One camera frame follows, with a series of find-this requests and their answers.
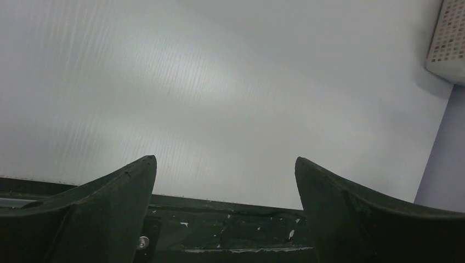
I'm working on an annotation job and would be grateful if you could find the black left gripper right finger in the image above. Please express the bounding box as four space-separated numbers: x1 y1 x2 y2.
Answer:
294 157 464 262

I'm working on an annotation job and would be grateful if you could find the white plastic laundry basket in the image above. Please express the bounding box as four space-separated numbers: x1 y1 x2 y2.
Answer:
426 0 464 86

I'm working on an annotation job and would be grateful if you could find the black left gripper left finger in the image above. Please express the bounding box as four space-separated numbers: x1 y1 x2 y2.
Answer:
1 155 157 262

